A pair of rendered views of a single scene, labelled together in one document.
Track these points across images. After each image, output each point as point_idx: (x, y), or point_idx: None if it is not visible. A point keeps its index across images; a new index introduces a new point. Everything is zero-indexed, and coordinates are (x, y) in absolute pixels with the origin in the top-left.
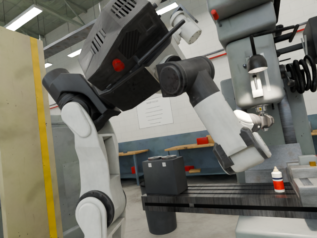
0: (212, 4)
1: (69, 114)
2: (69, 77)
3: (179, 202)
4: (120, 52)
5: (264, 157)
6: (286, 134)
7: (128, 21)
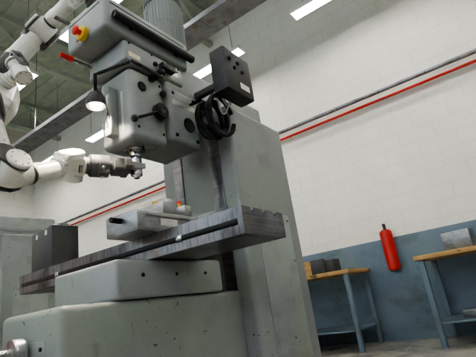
0: (69, 47)
1: None
2: None
3: (48, 274)
4: None
5: (11, 166)
6: (216, 197)
7: None
